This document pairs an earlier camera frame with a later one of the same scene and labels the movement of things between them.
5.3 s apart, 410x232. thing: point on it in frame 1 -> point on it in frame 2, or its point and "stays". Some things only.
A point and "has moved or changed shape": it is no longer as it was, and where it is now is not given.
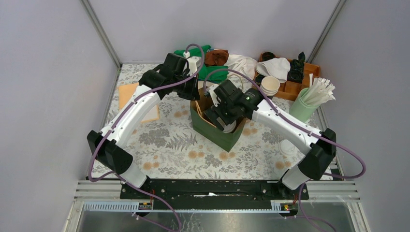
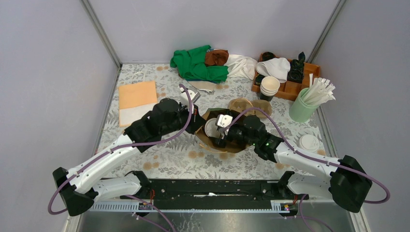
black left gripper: [190, 94] -> [197, 122]
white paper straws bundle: [320, 91] stays
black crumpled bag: [296, 72] stays
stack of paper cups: [270, 85] stays
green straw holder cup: [301, 111] stays
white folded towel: [278, 67] stays
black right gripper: [214, 112] -> [224, 136]
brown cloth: [216, 57] stays
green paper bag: [203, 130] has moved or changed shape
